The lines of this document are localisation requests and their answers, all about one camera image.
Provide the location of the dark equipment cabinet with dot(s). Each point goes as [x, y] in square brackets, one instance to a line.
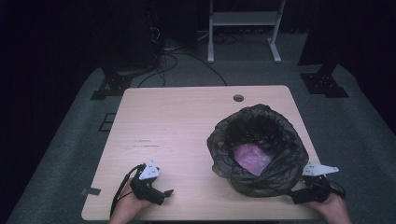
[130, 34]

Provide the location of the white metal desk frame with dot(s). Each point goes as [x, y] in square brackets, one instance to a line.
[244, 18]

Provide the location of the pink plastic bag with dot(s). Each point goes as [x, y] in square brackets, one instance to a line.
[251, 158]

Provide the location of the person's left hand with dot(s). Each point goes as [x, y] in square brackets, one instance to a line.
[127, 207]

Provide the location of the black trash bag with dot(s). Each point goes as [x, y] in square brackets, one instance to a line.
[280, 174]

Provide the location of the grey tape strip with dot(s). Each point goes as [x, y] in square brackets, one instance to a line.
[91, 191]

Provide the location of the black stand base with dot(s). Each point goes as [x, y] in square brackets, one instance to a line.
[112, 85]
[323, 83]

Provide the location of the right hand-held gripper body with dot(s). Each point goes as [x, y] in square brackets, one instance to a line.
[314, 188]

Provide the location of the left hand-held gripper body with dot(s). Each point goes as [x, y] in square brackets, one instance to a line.
[146, 189]

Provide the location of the person's right hand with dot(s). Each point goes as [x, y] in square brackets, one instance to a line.
[333, 208]

